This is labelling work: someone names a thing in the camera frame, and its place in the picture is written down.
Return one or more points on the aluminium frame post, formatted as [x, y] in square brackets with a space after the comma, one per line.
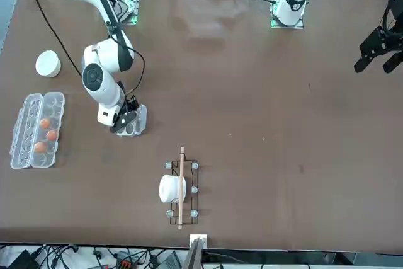
[196, 253]

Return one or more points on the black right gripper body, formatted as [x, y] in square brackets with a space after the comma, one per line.
[121, 122]

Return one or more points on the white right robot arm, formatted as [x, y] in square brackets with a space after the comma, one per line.
[100, 83]

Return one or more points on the large black power adapter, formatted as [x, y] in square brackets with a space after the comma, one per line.
[22, 259]

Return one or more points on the transparent twelve-slot egg tray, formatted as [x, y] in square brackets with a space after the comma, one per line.
[22, 152]

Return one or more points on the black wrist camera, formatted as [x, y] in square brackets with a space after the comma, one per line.
[133, 101]

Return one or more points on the transparent four-slot egg tray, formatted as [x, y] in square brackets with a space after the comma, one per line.
[143, 121]

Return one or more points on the orange black plug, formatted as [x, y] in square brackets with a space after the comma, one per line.
[124, 263]

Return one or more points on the brown egg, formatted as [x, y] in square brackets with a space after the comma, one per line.
[45, 123]
[41, 147]
[52, 135]

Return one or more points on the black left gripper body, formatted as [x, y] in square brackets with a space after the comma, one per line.
[393, 42]

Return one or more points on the white round bowl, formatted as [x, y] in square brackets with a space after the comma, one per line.
[47, 64]

